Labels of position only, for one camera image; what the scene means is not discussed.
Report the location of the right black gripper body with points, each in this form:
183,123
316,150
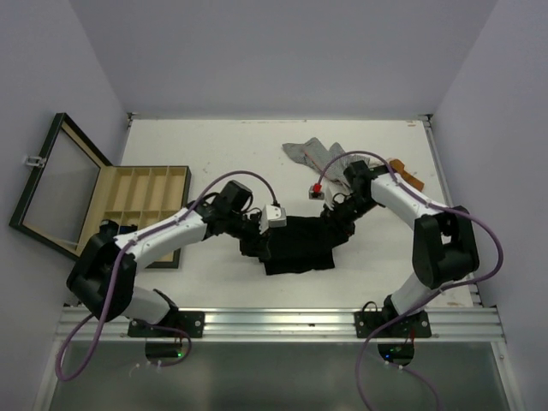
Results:
346,212

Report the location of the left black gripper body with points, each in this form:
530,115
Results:
247,229

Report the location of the black underwear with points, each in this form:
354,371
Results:
109,227
126,229
304,244

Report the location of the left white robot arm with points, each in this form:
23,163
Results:
103,277

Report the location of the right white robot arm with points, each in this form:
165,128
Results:
444,247

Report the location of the grey striped underwear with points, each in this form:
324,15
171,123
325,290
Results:
316,156

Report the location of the orange underwear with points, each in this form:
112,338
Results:
400,168

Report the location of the rolled black underwear in box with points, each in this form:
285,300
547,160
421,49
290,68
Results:
109,227

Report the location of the wooden compartment organizer box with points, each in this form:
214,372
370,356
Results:
135,196

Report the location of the glass box lid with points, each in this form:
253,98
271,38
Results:
54,202

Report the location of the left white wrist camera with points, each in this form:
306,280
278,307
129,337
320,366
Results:
272,217

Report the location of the aluminium mounting rail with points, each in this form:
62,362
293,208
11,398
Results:
469,325

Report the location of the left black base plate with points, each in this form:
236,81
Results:
191,322

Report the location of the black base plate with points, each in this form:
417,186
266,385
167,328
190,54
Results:
191,322
370,317

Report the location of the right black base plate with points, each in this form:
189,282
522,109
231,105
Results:
370,317

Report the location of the white wall latch clip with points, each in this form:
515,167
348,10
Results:
34,161

